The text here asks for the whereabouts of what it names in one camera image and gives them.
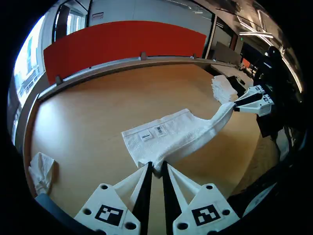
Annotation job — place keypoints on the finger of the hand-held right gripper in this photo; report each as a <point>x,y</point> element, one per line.
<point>250,92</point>
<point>259,106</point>

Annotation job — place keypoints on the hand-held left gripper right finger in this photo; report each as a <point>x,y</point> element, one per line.
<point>198,198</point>

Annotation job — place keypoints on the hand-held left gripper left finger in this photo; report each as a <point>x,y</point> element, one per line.
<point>115,195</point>

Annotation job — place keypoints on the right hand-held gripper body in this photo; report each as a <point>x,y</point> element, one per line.
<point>273,80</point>

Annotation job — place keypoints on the white towel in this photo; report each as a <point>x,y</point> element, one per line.
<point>176,132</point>

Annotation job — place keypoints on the stack of white towels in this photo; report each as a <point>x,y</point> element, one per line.
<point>223,89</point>

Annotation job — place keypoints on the heap of white towels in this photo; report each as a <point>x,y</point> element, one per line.
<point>41,171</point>

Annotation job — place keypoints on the red desk screen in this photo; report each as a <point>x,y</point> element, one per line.
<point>122,46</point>

